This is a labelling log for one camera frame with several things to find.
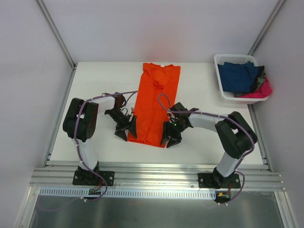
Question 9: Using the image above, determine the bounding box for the aluminium mounting rail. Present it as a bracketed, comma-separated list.
[29, 161, 287, 191]

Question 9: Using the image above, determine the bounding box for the blue t shirt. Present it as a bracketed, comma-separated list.
[218, 62, 252, 94]

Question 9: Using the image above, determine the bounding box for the white plastic laundry basket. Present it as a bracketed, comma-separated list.
[214, 54, 273, 105]

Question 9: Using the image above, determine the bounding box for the white slotted cable duct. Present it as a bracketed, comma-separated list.
[39, 187, 216, 200]

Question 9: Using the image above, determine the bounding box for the pink t shirt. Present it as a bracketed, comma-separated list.
[240, 78, 272, 99]

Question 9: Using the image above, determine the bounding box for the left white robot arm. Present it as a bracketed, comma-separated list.
[63, 93, 137, 188]

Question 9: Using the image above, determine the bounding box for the dark grey t shirt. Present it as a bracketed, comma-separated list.
[247, 62, 266, 93]

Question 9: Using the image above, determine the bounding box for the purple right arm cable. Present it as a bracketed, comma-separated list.
[158, 93, 255, 206]

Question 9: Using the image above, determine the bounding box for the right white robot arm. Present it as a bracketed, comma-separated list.
[160, 102, 257, 189]

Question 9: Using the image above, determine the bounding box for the orange t shirt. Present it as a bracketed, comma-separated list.
[127, 63, 181, 148]

